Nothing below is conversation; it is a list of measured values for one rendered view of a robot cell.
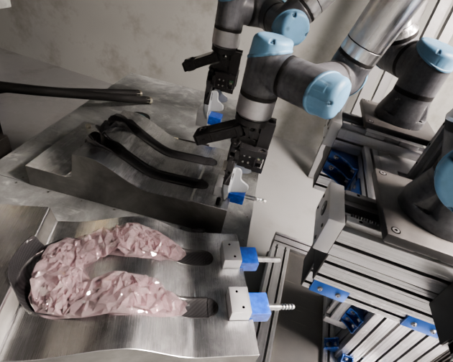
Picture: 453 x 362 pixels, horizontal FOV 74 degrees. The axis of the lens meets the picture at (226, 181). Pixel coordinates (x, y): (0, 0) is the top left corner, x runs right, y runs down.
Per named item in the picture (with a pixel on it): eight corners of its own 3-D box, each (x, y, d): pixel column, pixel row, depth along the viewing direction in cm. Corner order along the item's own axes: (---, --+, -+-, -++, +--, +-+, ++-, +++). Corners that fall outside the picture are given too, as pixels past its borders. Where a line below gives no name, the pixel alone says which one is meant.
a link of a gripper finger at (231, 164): (228, 188, 66) (238, 150, 63) (221, 186, 66) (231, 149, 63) (230, 180, 71) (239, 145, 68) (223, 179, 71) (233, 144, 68)
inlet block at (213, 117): (236, 128, 100) (241, 114, 97) (234, 136, 96) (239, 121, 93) (199, 118, 100) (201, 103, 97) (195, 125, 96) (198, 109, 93)
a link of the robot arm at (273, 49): (283, 44, 48) (244, 29, 52) (265, 108, 55) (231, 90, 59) (307, 42, 54) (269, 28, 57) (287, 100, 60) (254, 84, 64)
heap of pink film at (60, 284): (186, 243, 64) (190, 216, 59) (187, 326, 50) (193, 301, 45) (52, 238, 58) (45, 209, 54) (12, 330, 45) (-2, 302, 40)
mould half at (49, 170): (236, 177, 96) (245, 141, 88) (220, 236, 75) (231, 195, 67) (85, 137, 97) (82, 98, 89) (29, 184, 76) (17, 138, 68)
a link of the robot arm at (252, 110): (236, 97, 57) (242, 83, 63) (232, 118, 60) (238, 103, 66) (275, 107, 57) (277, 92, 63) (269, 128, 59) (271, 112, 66)
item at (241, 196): (264, 203, 78) (270, 187, 75) (262, 215, 74) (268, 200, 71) (215, 189, 79) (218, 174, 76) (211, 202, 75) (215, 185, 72)
